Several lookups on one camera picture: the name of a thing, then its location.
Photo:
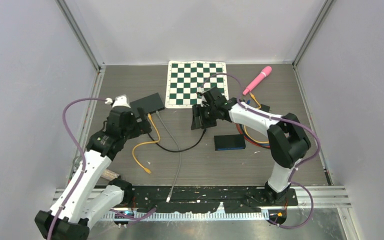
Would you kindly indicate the green white chessboard mat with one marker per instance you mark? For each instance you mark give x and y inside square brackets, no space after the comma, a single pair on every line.
[184,77]

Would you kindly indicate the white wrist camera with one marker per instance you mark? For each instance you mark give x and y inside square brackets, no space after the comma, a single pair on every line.
[121,101]
[200,90]

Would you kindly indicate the glitter filled clear tube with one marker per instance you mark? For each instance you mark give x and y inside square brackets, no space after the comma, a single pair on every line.
[109,175]

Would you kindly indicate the pink cylindrical device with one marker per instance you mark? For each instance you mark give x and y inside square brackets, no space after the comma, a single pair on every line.
[263,74]

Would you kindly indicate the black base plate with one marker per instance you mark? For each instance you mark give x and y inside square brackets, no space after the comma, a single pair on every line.
[204,199]

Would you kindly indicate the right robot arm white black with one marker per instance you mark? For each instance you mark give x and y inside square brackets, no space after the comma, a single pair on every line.
[288,141]

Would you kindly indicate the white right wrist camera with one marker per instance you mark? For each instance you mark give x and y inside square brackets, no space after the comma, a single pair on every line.
[200,90]

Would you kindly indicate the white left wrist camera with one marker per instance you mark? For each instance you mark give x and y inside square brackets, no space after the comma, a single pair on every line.
[121,101]

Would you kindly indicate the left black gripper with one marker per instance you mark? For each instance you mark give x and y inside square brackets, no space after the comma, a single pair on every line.
[141,127]

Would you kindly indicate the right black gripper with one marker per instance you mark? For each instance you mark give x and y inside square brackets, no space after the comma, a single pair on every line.
[198,110]

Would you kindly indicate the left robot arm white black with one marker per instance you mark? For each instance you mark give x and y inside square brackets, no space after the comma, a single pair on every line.
[72,216]

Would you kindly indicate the ribbed black network switch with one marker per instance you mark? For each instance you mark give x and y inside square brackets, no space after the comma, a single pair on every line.
[229,142]

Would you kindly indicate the black power adapter with cord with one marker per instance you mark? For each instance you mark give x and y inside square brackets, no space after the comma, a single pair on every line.
[265,108]

